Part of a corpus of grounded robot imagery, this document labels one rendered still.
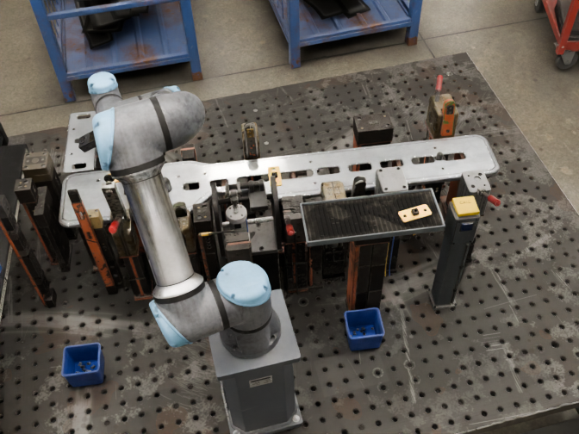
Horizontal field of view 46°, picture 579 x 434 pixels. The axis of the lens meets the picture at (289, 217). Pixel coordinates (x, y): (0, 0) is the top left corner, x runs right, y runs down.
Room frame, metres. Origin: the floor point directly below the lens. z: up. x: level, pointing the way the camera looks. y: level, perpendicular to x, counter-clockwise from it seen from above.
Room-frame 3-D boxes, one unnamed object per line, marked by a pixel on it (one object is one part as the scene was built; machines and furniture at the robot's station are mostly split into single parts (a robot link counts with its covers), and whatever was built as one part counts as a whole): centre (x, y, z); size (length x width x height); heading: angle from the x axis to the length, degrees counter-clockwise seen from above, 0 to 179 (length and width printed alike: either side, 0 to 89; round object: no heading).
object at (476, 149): (1.50, 0.02, 1.00); 1.38 x 0.22 x 0.02; 95
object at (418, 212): (1.18, -0.34, 1.17); 0.08 x 0.04 x 0.01; 107
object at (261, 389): (0.88, 0.11, 0.90); 0.21 x 0.21 x 0.40; 12
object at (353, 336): (1.08, -0.21, 0.74); 0.11 x 0.10 x 0.09; 95
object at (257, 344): (0.88, 0.11, 1.15); 0.15 x 0.15 x 0.10
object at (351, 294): (1.18, -0.22, 0.92); 0.10 x 0.08 x 0.45; 95
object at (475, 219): (1.21, -0.48, 0.92); 0.08 x 0.08 x 0.44; 5
